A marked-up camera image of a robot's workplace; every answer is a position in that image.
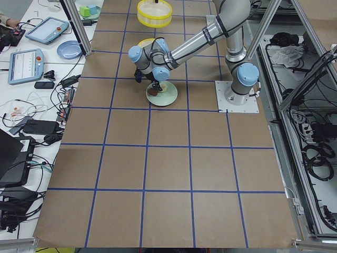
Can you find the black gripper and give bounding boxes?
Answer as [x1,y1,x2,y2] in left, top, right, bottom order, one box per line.
[143,73,162,91]

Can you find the brown bun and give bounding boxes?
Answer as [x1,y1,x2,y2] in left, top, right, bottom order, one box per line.
[147,88,158,96]

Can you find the yellow steamer layer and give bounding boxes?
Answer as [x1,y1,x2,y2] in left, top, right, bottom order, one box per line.
[138,38,155,48]
[137,0,173,28]

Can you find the white bun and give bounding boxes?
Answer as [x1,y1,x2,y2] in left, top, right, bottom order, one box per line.
[160,83,168,93]

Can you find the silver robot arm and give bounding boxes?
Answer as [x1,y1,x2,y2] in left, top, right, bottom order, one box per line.
[128,0,253,92]

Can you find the light green plate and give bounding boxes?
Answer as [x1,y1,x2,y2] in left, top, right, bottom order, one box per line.
[145,81,178,106]

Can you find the blue plate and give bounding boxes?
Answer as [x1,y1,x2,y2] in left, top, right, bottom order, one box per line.
[56,41,82,60]

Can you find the green tray plate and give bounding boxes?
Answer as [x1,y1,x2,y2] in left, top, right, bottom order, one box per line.
[79,5,101,20]

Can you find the light blue cube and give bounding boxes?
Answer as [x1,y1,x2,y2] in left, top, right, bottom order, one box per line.
[87,4,98,15]

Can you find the green cube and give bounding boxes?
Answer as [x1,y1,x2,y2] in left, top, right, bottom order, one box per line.
[79,6,91,17]

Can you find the black phone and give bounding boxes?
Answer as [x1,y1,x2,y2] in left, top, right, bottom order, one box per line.
[34,81,55,90]

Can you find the far teach pendant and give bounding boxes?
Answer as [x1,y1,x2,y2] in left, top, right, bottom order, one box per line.
[25,17,70,44]

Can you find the teach pendant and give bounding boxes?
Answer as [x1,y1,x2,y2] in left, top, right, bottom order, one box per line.
[8,48,44,85]
[25,17,70,44]

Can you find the black power adapter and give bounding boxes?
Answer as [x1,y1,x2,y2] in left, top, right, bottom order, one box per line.
[23,120,59,135]

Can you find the near teach pendant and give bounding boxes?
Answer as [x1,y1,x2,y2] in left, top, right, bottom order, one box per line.
[8,48,44,85]

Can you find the white cloth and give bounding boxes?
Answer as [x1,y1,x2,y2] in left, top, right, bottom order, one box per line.
[271,45,304,68]

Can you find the black laptop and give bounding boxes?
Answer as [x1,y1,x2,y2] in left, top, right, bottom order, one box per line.
[1,130,35,188]

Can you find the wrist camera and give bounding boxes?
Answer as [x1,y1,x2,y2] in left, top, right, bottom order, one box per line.
[134,69,143,83]

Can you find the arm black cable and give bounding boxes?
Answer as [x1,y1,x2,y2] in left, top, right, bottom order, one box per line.
[147,36,174,66]

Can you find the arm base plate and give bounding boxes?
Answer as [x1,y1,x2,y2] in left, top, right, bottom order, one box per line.
[215,81,260,114]

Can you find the aluminium frame post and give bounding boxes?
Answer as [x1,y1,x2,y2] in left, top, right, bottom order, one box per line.
[60,0,92,57]

